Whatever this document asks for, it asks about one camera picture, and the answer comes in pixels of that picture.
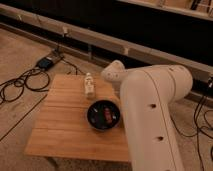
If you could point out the red object in bowl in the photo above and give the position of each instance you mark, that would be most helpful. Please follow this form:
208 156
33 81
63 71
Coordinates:
107 115

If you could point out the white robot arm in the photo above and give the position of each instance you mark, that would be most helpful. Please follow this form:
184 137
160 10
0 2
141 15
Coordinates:
145 94

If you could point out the black power adapter box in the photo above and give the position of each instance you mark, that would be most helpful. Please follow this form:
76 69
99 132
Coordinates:
45 63

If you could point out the black bowl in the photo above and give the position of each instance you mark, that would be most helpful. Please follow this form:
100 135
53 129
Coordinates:
96 117

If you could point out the small white bottle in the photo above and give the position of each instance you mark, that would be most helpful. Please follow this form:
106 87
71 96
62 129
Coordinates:
89 86

